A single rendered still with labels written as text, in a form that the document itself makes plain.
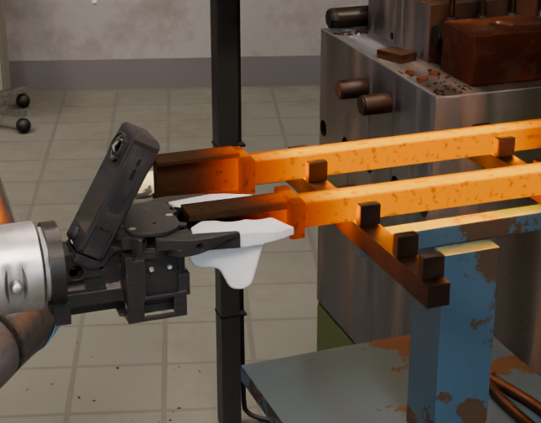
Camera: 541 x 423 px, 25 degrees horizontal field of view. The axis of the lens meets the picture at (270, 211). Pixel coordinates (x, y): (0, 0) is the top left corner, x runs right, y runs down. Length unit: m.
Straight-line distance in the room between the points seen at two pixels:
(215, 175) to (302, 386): 0.28
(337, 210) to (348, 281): 0.74
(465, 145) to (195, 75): 3.59
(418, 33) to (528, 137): 0.39
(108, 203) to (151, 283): 0.08
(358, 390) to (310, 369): 0.07
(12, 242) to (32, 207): 2.67
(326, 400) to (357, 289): 0.51
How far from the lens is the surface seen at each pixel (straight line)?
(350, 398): 1.31
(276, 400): 1.31
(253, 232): 1.03
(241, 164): 1.17
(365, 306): 1.78
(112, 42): 4.79
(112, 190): 1.01
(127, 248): 1.02
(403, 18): 1.70
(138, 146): 1.00
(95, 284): 1.05
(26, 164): 4.04
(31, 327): 1.14
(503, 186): 1.16
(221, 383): 2.48
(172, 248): 1.01
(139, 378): 2.71
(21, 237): 1.02
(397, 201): 1.11
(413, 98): 1.54
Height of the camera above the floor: 1.33
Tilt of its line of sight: 22 degrees down
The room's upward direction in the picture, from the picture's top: straight up
